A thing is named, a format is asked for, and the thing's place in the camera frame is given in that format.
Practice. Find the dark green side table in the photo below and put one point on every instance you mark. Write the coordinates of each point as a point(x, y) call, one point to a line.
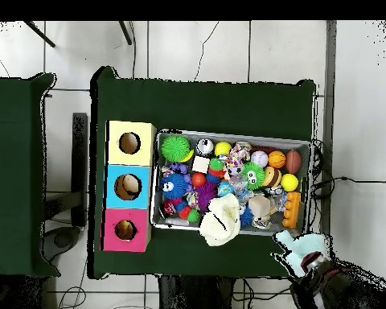
point(26, 161)

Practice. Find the plain green spiky ball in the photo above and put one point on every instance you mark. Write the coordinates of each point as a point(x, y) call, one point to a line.
point(175, 148)

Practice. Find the mint green cloth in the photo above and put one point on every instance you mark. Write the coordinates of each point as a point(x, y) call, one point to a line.
point(299, 248)

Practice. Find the brown rubber ball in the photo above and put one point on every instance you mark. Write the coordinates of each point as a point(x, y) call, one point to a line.
point(293, 161)

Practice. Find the black tripod leg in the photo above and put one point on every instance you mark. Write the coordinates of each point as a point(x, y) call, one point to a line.
point(38, 33)
point(125, 32)

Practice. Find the tan wooden block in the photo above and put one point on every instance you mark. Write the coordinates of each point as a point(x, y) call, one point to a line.
point(260, 206)

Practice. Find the white baseball toy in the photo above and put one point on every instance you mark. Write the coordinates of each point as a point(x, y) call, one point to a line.
point(259, 159)

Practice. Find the orange basketball toy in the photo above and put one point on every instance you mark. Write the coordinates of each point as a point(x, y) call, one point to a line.
point(277, 159)

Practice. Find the dark blue spiky ball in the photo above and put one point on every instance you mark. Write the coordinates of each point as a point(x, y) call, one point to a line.
point(175, 187)

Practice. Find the purple spiky toy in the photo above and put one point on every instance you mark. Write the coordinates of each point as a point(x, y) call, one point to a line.
point(206, 194)

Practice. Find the black flat panel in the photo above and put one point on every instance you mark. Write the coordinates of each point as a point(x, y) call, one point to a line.
point(80, 161)

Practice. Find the wooden box three holes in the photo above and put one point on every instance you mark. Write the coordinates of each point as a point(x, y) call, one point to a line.
point(127, 167)

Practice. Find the pale yellow cloth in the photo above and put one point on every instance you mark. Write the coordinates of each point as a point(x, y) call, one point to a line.
point(220, 222)

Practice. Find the orange plastic block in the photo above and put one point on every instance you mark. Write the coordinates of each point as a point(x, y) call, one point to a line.
point(293, 209)

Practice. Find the yellow ball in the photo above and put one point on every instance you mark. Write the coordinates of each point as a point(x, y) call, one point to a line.
point(222, 148)

